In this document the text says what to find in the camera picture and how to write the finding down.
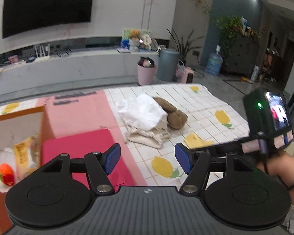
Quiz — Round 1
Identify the yellow cloth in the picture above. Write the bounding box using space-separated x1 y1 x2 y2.
184 133 214 149

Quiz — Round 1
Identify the brown plush toy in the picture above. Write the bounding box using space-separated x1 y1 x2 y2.
153 97 188 130

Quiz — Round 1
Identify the beige drawstring bag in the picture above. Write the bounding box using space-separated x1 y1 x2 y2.
122 116 170 149

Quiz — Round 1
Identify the white cloth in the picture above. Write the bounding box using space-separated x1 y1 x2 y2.
116 94 168 130

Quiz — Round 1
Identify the yellow wet wipes pack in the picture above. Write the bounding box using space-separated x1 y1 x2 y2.
14 135 40 180

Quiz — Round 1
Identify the orange cardboard box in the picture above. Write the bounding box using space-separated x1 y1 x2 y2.
0 103 54 234

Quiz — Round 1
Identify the orange crochet strawberry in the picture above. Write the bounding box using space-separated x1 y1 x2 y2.
0 163 15 186

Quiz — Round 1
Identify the person right hand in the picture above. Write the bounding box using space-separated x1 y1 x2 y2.
266 150 294 205

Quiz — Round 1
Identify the checked lemon tablecloth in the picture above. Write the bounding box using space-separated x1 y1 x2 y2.
0 84 249 192

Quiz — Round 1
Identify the blue water bottle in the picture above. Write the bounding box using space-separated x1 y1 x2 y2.
205 45 223 76

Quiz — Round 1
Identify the dark cabinet with plants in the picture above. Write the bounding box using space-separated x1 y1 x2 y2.
217 16 260 76

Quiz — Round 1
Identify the pink waste bin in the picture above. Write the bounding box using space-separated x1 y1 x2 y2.
137 56 157 85

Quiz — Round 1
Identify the grey trash can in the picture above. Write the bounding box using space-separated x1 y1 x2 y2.
157 49 179 82

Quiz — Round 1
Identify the potted green plant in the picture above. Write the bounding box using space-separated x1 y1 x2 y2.
167 29 205 61

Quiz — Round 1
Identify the white router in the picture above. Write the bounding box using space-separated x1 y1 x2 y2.
34 44 51 62

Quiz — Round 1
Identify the teddy bear decoration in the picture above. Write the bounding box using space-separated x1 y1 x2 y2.
121 29 152 52

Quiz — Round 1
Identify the black wall television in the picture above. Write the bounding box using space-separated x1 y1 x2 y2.
2 0 92 38

